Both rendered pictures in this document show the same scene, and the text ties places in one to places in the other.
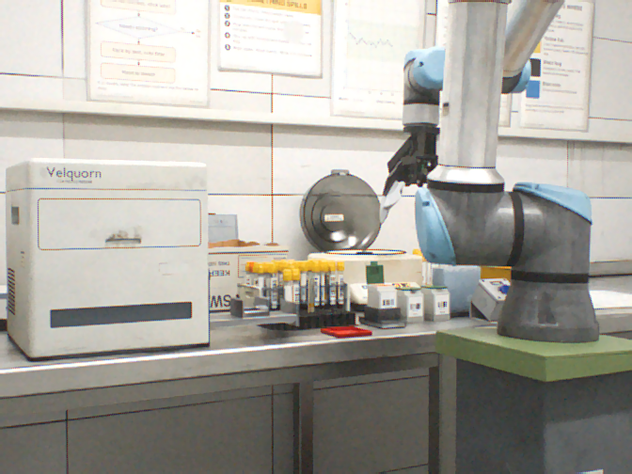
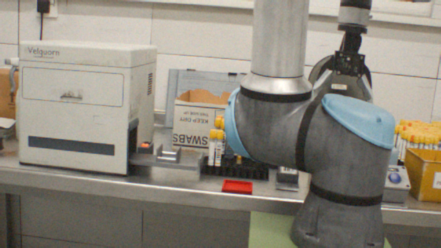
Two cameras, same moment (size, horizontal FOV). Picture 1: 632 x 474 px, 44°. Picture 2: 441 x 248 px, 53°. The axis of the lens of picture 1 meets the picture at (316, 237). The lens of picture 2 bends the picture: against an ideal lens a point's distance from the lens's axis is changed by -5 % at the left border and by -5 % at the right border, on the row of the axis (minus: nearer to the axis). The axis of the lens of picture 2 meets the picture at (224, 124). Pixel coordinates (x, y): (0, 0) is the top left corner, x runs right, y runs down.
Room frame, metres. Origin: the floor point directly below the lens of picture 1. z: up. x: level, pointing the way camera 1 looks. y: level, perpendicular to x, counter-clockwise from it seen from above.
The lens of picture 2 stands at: (0.52, -0.55, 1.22)
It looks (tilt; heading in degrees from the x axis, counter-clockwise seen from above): 11 degrees down; 32
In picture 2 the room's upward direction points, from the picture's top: 5 degrees clockwise
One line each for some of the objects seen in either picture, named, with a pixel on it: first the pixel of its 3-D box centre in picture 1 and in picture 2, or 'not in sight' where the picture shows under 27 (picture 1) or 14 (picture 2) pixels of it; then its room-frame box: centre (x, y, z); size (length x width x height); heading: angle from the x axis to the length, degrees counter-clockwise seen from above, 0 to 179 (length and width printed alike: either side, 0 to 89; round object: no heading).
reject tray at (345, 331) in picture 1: (346, 331); (237, 187); (1.40, -0.05, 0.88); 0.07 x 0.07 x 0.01; 28
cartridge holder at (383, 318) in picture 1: (382, 315); (287, 177); (1.51, -0.13, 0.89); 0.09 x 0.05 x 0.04; 26
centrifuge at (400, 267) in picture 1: (367, 277); not in sight; (1.86, -0.12, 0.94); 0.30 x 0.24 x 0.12; 19
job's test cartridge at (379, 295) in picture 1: (382, 301); (289, 166); (1.51, -0.13, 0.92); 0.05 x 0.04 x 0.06; 26
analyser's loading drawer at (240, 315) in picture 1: (237, 312); (159, 156); (1.35, 0.13, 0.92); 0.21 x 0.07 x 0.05; 118
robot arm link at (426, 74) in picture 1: (440, 71); not in sight; (1.52, -0.24, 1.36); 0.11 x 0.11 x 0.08; 3
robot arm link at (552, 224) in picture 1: (545, 227); (349, 142); (1.21, -0.35, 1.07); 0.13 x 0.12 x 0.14; 93
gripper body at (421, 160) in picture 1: (421, 157); (349, 52); (1.61, -0.21, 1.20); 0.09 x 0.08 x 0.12; 21
